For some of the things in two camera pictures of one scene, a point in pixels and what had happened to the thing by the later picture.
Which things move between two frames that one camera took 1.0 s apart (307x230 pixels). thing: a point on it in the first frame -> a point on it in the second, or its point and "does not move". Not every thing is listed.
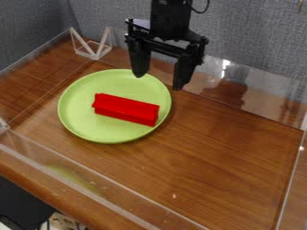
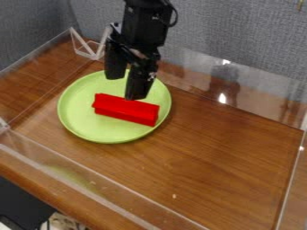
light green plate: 101,128 does not move
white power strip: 61,222 does not move
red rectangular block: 126,110 does not move
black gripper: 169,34 -> 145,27
